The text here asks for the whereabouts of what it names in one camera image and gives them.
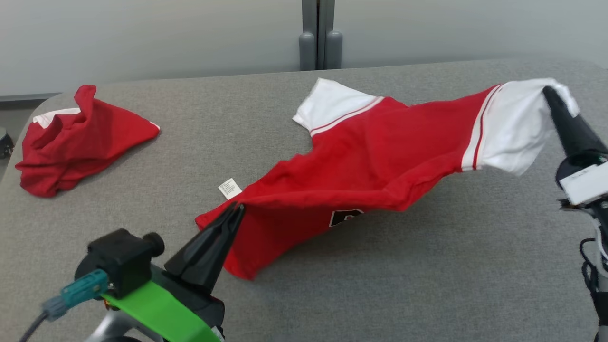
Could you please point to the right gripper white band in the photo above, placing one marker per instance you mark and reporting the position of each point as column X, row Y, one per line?
column 586, row 180

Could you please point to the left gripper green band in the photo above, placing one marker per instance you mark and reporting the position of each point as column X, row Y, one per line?
column 171, row 308

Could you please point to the red shorts white trim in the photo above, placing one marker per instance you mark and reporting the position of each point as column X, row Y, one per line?
column 80, row 142

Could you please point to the red white basketball jersey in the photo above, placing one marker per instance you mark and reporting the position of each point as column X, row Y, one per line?
column 370, row 161

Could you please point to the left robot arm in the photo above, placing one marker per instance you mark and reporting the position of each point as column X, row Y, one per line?
column 114, row 327

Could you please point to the grey fabric sofa cushion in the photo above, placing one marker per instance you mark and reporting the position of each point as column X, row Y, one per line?
column 332, row 294

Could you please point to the black floor fixture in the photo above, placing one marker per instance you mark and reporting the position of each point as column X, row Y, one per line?
column 4, row 142

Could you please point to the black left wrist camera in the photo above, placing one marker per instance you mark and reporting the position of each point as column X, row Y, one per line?
column 121, row 259

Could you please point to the teal left camera connector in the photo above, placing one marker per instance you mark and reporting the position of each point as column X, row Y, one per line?
column 80, row 289

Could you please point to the grey partition post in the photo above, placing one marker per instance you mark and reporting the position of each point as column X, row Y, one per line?
column 320, row 33

